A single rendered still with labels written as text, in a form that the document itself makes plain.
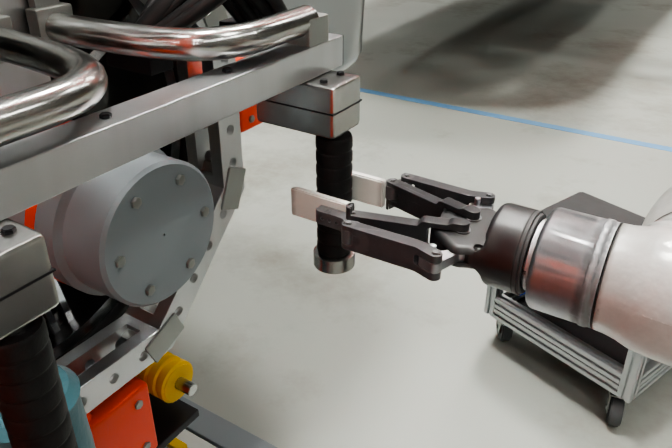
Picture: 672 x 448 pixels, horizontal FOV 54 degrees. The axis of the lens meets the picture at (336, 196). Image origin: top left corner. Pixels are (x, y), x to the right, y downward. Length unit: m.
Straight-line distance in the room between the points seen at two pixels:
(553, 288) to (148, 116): 0.33
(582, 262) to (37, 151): 0.39
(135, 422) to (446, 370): 0.99
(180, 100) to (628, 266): 0.35
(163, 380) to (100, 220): 0.41
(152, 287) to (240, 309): 1.31
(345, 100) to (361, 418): 1.06
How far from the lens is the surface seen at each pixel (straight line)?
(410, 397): 1.62
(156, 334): 0.84
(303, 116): 0.61
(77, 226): 0.55
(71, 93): 0.43
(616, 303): 0.54
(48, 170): 0.42
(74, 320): 0.89
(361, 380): 1.65
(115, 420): 0.84
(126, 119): 0.45
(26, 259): 0.39
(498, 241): 0.56
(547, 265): 0.54
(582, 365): 1.61
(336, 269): 0.68
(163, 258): 0.58
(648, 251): 0.54
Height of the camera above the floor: 1.13
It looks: 28 degrees down
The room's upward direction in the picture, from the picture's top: straight up
